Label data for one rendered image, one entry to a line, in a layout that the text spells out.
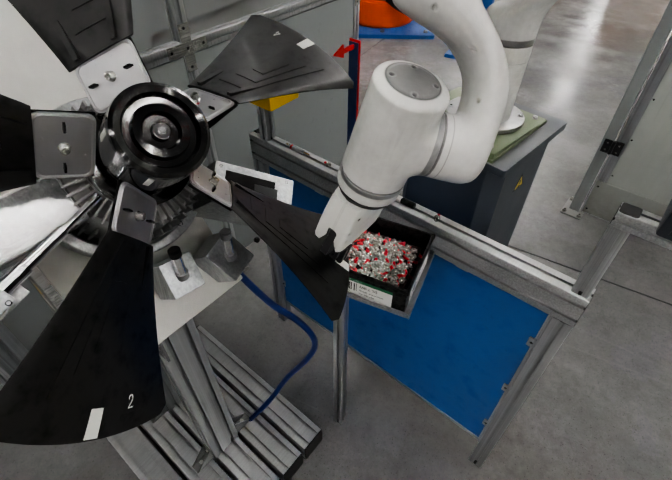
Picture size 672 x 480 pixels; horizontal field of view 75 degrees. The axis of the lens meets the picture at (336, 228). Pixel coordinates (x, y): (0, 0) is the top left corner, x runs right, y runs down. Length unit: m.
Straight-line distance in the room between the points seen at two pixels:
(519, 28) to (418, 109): 0.64
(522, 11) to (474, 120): 0.57
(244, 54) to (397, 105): 0.39
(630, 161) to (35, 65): 2.21
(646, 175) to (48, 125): 2.26
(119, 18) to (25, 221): 0.28
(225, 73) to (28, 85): 0.32
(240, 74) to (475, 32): 0.37
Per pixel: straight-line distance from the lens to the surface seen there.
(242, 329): 1.83
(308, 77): 0.73
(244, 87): 0.68
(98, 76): 0.66
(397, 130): 0.45
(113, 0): 0.66
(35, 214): 0.69
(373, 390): 1.67
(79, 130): 0.60
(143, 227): 0.62
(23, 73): 0.87
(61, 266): 0.80
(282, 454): 1.51
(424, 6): 0.49
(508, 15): 1.05
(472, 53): 0.50
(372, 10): 4.48
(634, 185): 2.44
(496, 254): 0.92
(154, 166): 0.55
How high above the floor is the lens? 1.49
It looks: 43 degrees down
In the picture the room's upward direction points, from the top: straight up
